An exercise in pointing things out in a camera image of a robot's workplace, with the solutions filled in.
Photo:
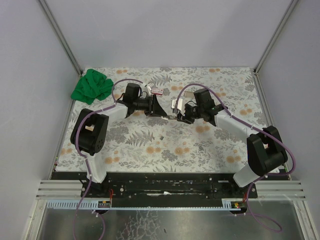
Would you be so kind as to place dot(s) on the red staple box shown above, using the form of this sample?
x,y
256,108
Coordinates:
x,y
157,91

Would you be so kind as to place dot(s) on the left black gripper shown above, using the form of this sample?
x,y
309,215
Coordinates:
x,y
152,105

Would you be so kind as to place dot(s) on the loose staple strip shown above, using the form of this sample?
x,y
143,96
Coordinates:
x,y
189,94

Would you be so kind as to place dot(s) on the green cloth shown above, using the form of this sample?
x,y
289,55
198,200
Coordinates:
x,y
94,85

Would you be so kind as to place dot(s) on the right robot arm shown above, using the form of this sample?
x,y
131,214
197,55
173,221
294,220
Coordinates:
x,y
265,151

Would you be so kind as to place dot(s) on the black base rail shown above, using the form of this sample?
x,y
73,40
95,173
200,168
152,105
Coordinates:
x,y
162,190

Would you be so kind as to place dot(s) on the floral table mat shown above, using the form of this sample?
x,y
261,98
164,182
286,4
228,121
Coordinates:
x,y
134,145

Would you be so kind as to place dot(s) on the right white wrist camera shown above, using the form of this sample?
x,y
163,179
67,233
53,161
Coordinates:
x,y
178,106

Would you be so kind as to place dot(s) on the small white stapler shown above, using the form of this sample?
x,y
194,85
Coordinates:
x,y
169,117

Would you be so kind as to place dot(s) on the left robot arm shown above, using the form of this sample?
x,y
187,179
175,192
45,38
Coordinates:
x,y
90,130

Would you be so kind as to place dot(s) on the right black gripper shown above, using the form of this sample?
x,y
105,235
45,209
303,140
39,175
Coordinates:
x,y
188,117

